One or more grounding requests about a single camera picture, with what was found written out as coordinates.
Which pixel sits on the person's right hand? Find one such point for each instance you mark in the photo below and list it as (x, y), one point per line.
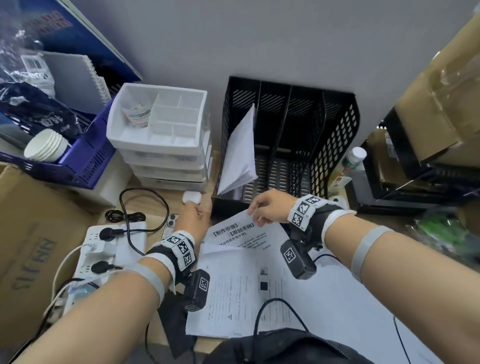
(273, 206)

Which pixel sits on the person's left hand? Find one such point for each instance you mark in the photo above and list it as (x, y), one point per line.
(193, 221)

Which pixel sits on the black mesh file organizer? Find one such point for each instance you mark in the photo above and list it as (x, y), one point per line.
(228, 208)

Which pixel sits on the printed instruction sheets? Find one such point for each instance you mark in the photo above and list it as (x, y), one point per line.
(240, 235)

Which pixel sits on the white stapled paper bundle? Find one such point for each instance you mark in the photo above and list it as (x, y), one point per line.
(240, 157)

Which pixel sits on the person's right forearm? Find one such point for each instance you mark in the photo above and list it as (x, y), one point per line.
(412, 285)

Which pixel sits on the person's left forearm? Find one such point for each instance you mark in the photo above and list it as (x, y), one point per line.
(93, 326)

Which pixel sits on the marble case smartphone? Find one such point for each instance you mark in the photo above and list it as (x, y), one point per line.
(170, 223)

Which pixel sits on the white earbuds case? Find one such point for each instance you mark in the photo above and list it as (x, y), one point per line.
(191, 197)

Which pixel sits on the wooden table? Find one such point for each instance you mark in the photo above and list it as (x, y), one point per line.
(146, 206)

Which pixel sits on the white power strip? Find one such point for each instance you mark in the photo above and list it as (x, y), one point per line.
(127, 251)

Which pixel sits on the white drawer organizer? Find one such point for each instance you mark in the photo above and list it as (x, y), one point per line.
(165, 150)

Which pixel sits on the black power plug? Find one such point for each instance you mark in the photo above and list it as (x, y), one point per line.
(106, 234)
(100, 267)

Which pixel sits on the white box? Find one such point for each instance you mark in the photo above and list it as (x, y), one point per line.
(112, 183)

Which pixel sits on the white charger plug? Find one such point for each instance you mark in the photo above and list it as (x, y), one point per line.
(103, 249)

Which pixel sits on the white capped drink bottle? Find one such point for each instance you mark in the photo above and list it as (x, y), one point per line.
(358, 155)

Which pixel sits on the paper sheets on desk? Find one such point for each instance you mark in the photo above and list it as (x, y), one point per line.
(262, 311)

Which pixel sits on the flat brown box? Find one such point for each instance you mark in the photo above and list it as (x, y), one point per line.
(378, 165)

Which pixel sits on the small clear labelled bottle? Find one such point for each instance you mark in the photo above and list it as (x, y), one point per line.
(138, 116)

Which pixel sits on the black tiered tray shelf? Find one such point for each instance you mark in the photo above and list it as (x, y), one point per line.
(412, 189)

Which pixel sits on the white charger block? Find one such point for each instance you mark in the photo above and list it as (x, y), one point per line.
(75, 296)

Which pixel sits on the black bag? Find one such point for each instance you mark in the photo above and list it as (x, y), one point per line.
(281, 348)

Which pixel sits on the printed cardboard box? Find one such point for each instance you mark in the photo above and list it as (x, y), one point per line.
(30, 243)

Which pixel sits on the stack of white paper cups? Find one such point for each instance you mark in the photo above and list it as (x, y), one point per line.
(45, 148)

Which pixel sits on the grey spiral notebook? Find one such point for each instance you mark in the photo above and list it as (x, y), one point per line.
(71, 82)

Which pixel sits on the dark blue packet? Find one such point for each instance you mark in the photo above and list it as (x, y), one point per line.
(37, 108)

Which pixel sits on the glass jar with cork lid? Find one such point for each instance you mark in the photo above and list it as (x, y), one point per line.
(468, 215)

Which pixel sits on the large brown cardboard box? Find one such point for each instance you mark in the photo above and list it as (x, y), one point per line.
(442, 105)

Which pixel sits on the clear plastic bag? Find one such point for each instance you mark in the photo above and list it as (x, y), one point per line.
(33, 67)

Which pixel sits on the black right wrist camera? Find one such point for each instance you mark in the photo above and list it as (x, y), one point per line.
(298, 260)

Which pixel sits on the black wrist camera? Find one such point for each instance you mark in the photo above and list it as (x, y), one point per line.
(298, 260)
(197, 290)

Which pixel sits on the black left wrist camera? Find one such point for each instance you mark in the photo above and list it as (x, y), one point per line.
(197, 290)

